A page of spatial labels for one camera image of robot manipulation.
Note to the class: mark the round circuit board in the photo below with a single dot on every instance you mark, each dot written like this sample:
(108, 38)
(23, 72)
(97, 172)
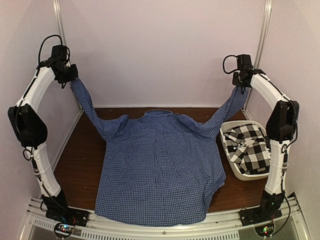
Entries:
(63, 230)
(265, 230)

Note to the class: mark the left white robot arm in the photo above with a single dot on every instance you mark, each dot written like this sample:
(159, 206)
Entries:
(32, 132)

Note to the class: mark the blue checked long sleeve shirt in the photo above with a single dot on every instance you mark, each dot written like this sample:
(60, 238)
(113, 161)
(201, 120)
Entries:
(161, 169)

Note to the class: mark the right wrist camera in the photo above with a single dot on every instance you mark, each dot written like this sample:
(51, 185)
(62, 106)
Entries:
(244, 62)

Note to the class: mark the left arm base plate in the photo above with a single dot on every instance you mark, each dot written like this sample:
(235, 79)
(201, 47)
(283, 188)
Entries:
(71, 216)

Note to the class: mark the aluminium front rail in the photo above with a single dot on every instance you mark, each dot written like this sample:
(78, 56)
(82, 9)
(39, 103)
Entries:
(221, 225)

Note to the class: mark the right aluminium frame post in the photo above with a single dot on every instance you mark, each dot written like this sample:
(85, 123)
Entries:
(264, 31)

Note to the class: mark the black white plaid shirt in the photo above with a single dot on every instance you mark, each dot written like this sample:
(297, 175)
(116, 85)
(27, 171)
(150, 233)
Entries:
(247, 148)

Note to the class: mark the aluminium frame post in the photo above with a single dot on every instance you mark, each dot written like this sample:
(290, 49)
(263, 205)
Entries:
(264, 31)
(61, 31)

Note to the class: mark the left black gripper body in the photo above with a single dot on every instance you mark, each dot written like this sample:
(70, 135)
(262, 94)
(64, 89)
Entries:
(67, 75)

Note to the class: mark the left round circuit board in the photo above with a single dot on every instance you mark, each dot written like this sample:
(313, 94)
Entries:
(63, 230)

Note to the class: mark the right round circuit board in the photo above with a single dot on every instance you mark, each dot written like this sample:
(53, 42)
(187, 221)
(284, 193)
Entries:
(265, 230)

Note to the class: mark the left aluminium frame post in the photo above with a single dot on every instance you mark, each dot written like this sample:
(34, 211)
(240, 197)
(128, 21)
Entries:
(61, 31)

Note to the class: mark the white plastic basket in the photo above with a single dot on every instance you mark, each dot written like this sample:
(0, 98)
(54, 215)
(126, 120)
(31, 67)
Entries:
(230, 124)

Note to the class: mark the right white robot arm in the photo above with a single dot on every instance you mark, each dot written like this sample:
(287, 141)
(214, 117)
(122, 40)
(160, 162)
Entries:
(281, 130)

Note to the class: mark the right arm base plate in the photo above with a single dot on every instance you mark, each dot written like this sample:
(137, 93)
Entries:
(252, 216)

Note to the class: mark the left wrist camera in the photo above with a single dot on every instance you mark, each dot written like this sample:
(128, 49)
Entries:
(59, 52)

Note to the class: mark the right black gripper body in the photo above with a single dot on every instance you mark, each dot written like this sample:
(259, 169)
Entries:
(238, 81)

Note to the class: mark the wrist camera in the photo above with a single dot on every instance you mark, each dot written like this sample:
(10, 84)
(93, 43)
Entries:
(244, 62)
(59, 52)

